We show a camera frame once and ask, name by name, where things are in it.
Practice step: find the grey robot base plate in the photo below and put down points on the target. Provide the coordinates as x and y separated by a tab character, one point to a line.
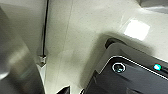
133	76

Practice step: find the thin black hinge rod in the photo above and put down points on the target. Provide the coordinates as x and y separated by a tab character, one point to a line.
45	30

